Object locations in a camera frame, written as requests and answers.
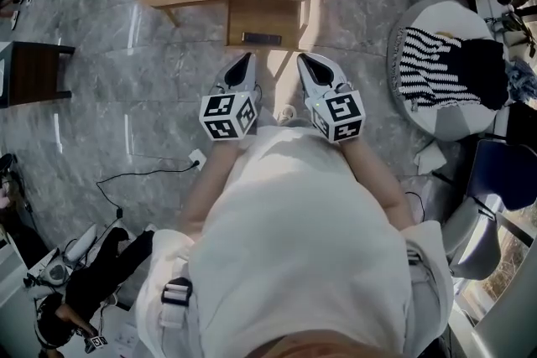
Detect white grey floor appliance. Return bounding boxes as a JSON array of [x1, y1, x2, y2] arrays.
[[39, 224, 98, 287]]

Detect dark wooden cabinet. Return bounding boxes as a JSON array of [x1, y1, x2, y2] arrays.
[[0, 39, 77, 110]]

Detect person's right forearm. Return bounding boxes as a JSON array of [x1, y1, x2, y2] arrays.
[[340, 137, 415, 231]]

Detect black bag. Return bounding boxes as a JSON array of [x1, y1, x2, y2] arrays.
[[504, 100, 537, 146]]

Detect wooden drawer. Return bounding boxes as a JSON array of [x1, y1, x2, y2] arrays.
[[225, 0, 304, 51]]

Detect grey shoulder strap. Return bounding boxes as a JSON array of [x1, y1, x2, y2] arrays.
[[403, 245, 440, 358]]

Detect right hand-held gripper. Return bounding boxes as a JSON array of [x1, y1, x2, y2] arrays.
[[296, 53, 367, 145]]

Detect black floor cable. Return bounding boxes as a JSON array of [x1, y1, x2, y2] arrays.
[[95, 161, 199, 257]]

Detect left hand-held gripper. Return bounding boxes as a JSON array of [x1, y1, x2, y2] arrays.
[[199, 52, 263, 143]]

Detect black cloth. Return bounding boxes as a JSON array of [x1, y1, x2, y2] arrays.
[[443, 36, 511, 111]]

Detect grey round pouf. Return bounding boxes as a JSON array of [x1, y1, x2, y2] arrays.
[[386, 0, 499, 143]]

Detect navy blue chair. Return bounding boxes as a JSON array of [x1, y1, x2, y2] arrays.
[[466, 137, 537, 211]]

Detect grey chair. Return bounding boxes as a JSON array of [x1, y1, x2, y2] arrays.
[[442, 195, 504, 282]]

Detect white floor socket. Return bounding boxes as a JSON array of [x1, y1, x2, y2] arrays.
[[187, 149, 207, 172]]

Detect white paper sheet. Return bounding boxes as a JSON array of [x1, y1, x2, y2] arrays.
[[413, 141, 449, 177]]

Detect black white striped blanket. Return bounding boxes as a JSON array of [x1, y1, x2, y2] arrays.
[[393, 25, 483, 111]]

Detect person's left shoe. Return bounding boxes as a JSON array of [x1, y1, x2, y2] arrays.
[[276, 104, 300, 127]]

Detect dark blue slim box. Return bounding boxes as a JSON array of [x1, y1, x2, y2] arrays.
[[242, 30, 283, 46]]

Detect person's torso white shirt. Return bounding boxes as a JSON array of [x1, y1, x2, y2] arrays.
[[133, 124, 457, 358]]

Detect grey strap with black buckle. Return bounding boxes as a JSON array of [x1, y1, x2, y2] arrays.
[[158, 275, 198, 331]]

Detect person's left forearm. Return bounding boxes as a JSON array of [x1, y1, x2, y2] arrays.
[[179, 137, 239, 232]]

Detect blue grey knitted cloth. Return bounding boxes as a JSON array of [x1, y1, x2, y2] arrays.
[[504, 57, 537, 101]]

